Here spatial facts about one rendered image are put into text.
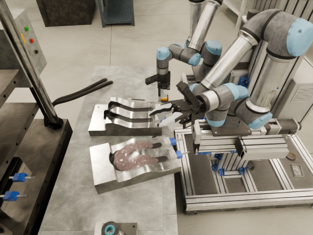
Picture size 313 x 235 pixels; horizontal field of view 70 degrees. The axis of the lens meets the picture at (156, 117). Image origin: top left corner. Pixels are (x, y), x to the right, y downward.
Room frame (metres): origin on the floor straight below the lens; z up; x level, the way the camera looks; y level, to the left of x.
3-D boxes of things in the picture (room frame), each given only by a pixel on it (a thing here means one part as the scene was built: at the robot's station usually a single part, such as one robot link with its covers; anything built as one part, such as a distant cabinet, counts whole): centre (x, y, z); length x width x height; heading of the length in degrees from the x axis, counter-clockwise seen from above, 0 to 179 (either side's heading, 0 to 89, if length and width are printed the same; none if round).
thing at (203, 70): (1.41, -0.39, 1.09); 0.15 x 0.15 x 0.10
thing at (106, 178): (0.76, 0.13, 0.85); 0.50 x 0.26 x 0.11; 107
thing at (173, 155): (0.79, -0.14, 0.85); 0.13 x 0.05 x 0.05; 107
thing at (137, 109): (1.11, 0.20, 0.92); 0.35 x 0.16 x 0.09; 90
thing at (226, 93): (0.67, -0.26, 1.43); 0.11 x 0.08 x 0.09; 119
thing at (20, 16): (1.33, 0.91, 0.73); 0.30 x 0.22 x 1.47; 0
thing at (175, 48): (1.23, -0.11, 1.31); 0.11 x 0.11 x 0.08; 52
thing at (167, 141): (0.90, -0.11, 0.85); 0.13 x 0.05 x 0.05; 107
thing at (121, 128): (1.12, 0.21, 0.87); 0.50 x 0.26 x 0.14; 90
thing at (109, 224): (0.34, 0.21, 0.89); 0.08 x 0.08 x 0.04
